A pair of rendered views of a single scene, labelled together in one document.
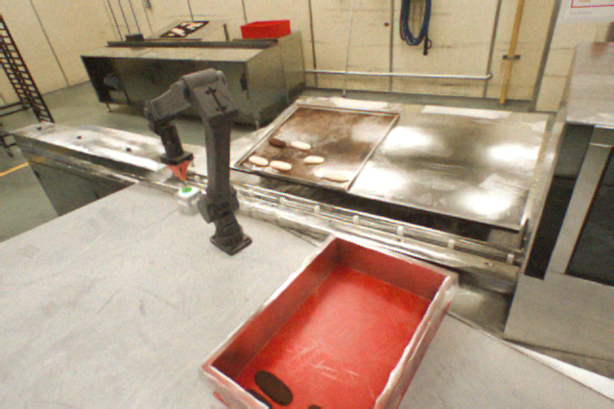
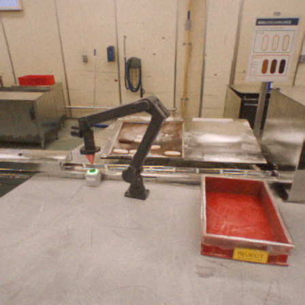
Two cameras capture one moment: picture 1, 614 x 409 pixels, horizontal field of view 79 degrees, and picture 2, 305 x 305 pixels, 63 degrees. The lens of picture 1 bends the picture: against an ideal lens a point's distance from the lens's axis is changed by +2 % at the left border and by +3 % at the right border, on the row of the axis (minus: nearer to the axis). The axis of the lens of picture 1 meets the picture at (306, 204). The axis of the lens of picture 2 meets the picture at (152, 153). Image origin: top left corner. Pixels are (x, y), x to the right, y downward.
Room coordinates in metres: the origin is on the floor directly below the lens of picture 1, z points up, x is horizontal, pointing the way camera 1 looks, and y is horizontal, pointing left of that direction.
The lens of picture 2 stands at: (-0.10, 0.75, 1.58)
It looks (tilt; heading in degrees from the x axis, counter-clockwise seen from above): 24 degrees down; 330
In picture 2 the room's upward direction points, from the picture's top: straight up
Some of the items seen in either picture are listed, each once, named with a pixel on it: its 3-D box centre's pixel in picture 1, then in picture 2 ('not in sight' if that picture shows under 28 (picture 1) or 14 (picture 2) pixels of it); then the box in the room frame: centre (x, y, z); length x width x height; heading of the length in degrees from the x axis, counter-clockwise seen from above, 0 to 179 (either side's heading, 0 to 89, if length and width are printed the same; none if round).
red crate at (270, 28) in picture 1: (266, 29); (37, 79); (4.94, 0.23, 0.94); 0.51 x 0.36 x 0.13; 58
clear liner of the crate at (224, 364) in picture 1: (340, 330); (237, 211); (0.50, -0.04, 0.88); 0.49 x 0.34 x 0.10; 140
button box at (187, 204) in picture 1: (192, 204); (93, 180); (1.16, 0.42, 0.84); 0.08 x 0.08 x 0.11; 54
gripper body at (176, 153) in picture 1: (174, 149); (89, 145); (1.16, 0.42, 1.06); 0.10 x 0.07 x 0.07; 54
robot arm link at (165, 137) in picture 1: (167, 132); (87, 134); (1.16, 0.42, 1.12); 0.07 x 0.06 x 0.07; 36
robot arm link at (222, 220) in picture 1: (218, 209); (132, 174); (0.94, 0.27, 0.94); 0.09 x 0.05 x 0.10; 36
